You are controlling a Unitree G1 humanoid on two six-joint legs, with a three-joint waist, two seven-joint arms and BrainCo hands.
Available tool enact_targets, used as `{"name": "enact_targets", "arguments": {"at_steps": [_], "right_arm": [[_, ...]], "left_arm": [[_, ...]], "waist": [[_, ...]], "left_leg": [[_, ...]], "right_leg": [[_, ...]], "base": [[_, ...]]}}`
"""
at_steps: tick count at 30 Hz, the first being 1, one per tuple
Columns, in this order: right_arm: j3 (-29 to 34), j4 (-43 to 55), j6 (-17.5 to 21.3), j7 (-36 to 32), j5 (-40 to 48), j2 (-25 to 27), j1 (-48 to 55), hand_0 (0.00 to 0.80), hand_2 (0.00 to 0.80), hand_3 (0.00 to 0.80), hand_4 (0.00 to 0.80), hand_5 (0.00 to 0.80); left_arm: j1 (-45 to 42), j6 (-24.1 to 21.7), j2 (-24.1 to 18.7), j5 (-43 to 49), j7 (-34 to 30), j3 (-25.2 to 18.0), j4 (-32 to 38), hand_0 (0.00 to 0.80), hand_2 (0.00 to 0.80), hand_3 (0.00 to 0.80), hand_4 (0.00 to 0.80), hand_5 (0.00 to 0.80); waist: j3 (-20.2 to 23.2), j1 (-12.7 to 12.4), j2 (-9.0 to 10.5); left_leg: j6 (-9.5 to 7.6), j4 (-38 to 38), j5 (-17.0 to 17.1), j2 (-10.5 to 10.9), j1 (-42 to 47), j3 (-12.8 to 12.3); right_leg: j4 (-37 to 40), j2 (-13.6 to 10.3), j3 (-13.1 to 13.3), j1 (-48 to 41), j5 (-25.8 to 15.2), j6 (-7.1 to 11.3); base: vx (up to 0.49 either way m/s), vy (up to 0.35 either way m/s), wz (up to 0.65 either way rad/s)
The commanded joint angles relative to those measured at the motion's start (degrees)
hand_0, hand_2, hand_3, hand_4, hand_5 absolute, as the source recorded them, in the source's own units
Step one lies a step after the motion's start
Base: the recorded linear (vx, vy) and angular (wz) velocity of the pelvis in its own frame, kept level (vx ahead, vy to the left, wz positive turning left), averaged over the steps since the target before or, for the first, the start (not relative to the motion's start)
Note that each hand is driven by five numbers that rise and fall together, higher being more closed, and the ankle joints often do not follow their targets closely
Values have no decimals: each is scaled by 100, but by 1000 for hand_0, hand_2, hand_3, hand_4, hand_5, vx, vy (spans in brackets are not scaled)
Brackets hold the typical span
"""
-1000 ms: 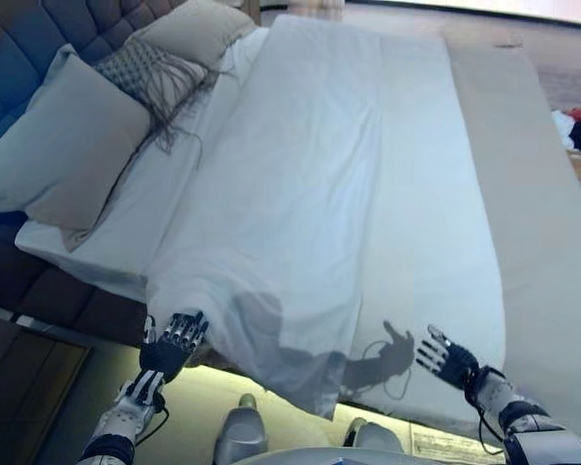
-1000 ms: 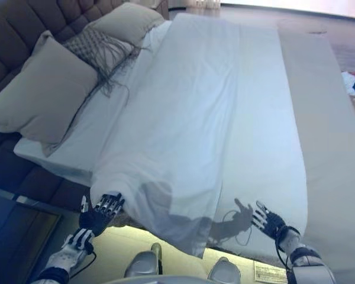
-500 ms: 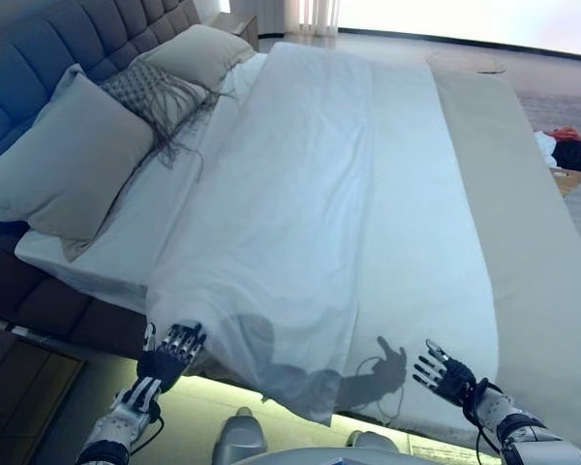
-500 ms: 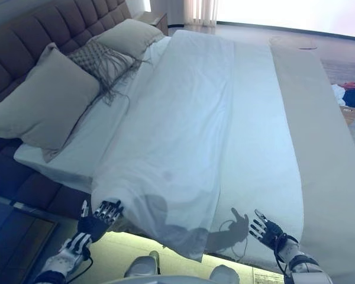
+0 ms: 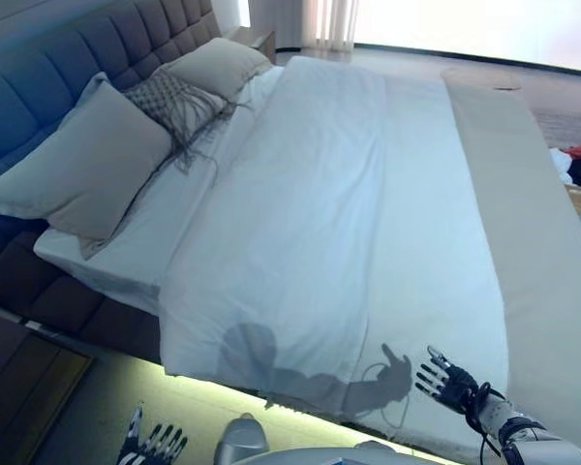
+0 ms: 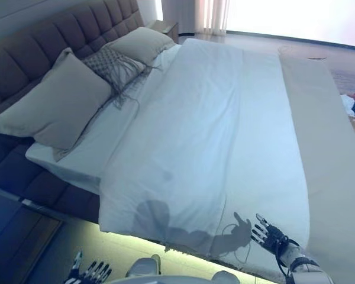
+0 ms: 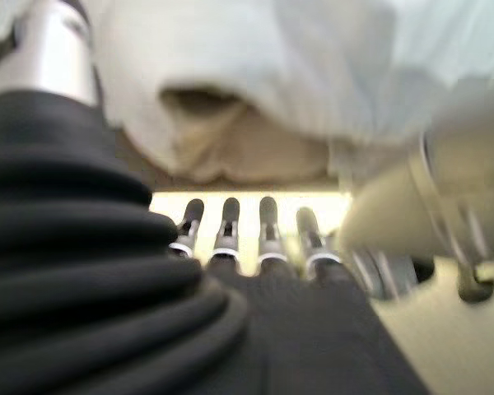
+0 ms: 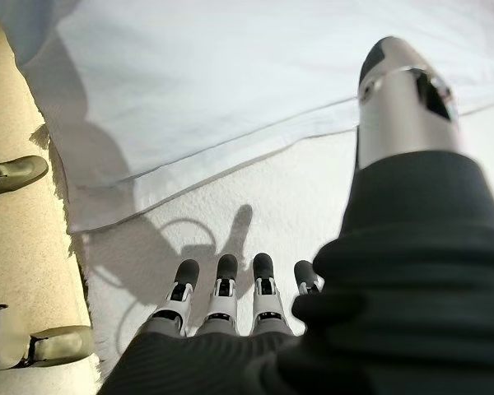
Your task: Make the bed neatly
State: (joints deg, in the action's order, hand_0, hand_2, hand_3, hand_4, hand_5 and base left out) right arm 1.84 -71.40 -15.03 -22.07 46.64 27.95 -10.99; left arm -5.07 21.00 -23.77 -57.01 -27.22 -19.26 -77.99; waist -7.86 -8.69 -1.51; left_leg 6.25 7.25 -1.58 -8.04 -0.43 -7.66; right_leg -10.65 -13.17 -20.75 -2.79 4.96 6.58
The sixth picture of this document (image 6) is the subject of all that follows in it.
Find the brown tufted headboard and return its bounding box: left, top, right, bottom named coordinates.
left=0, top=0, right=146, bottom=120

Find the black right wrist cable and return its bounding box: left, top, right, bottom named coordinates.
left=275, top=235, right=294, bottom=276

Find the light window curtain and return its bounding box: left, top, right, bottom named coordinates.
left=193, top=0, right=227, bottom=35

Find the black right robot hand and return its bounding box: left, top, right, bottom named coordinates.
left=250, top=213, right=288, bottom=256

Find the white garment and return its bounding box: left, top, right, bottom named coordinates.
left=340, top=94, right=355, bottom=115

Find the white bed sheet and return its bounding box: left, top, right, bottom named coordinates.
left=25, top=44, right=179, bottom=188

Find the woven fringed cushion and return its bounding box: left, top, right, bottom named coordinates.
left=82, top=46, right=164, bottom=112

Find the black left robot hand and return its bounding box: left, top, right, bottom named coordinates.
left=65, top=250, right=112, bottom=284

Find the silver right robot leg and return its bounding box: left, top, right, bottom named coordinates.
left=211, top=270, right=241, bottom=284

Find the brown upholstered bed frame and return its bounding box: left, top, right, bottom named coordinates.
left=0, top=131, right=104, bottom=223

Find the white duvet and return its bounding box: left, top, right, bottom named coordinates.
left=98, top=37, right=311, bottom=259

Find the silver robot torso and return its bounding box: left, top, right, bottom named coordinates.
left=112, top=274, right=220, bottom=284

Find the beige bed runner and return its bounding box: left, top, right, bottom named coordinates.
left=277, top=45, right=355, bottom=278

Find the large beige pillow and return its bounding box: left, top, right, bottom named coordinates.
left=0, top=47, right=113, bottom=163

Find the brown nightstand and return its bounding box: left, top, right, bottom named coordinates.
left=147, top=20, right=179, bottom=44

